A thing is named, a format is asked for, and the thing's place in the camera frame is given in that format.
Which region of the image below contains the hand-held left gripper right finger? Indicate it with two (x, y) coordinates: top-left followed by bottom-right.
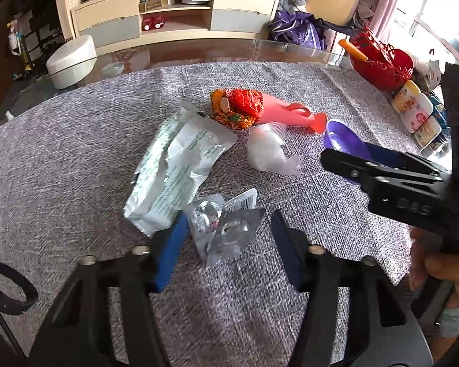
(270, 210), (433, 367)

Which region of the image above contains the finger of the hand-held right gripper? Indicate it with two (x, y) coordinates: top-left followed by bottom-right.
(320, 148), (451, 192)
(361, 142), (453, 180)

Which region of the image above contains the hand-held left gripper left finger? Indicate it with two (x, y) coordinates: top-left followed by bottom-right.
(27, 212), (192, 367)

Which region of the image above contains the purple plastic bowl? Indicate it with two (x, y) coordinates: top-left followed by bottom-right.
(323, 119), (400, 186)

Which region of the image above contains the round clear blister pack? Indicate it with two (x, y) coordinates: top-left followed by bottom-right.
(184, 195), (226, 253)

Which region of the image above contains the striped label card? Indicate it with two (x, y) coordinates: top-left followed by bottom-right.
(224, 188), (258, 212)

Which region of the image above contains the person's right hand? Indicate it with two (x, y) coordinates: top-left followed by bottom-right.
(409, 229), (459, 302)

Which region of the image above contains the small white bottle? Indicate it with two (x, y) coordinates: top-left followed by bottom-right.
(411, 117), (442, 149)

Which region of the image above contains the white printed lotion bottle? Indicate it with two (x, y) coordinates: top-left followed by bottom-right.
(391, 80), (434, 134)

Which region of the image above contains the blue round tin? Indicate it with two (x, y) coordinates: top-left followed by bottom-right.
(430, 94), (450, 131)

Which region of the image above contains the pink plastic horn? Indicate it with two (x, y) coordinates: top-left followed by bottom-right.
(254, 94), (327, 135)

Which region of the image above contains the green white packet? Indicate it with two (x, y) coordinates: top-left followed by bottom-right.
(122, 101), (238, 237)

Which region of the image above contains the white plastic bag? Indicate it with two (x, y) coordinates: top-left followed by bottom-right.
(247, 122), (304, 177)

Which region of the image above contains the red plastic basket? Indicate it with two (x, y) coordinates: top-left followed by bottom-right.
(348, 27), (414, 91)

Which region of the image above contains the clear plastic bags pile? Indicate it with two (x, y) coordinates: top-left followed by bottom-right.
(413, 48), (444, 92)

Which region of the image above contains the grey woven table mat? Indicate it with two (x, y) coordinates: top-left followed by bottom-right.
(0, 61), (454, 367)

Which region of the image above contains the red foil wrapper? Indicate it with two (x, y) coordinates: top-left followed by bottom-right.
(210, 88), (266, 130)

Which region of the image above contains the purple bag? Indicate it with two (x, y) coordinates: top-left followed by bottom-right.
(268, 9), (330, 51)

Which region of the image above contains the pink curtain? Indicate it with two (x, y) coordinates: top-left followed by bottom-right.
(365, 0), (406, 46)

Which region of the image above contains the window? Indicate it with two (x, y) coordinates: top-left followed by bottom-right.
(390, 0), (459, 65)

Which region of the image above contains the white round stool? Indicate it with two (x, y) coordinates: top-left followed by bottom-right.
(46, 34), (97, 89)

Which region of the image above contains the beige television cabinet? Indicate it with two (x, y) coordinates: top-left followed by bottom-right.
(71, 0), (281, 48)

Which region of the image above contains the flat box on shelf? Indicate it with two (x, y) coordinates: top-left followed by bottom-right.
(140, 0), (177, 12)

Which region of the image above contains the beige folding screen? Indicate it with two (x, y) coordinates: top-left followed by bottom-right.
(53, 0), (85, 41)

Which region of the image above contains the orange-handled tool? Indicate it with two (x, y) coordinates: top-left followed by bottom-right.
(337, 39), (368, 62)

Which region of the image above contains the black cable loop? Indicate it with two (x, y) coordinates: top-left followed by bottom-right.
(0, 255), (39, 314)

